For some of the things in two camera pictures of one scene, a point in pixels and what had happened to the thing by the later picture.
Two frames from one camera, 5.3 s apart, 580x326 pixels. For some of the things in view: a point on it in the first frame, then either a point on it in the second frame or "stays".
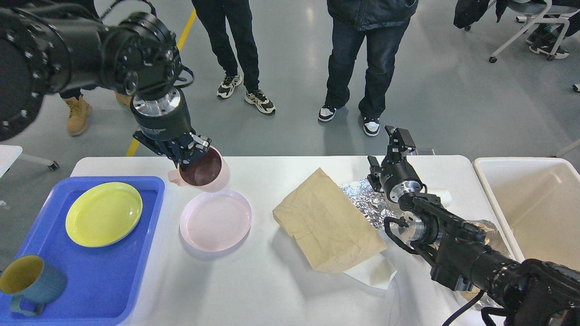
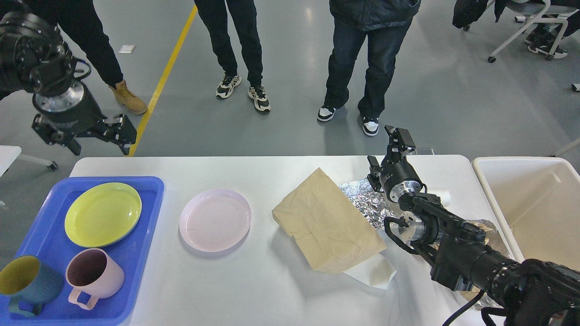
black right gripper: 399,178 stays
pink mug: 209,173 -> 92,271
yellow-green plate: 103,214 stays
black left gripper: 161,121 -> 60,115
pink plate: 215,221 stays
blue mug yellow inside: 29,276 stays
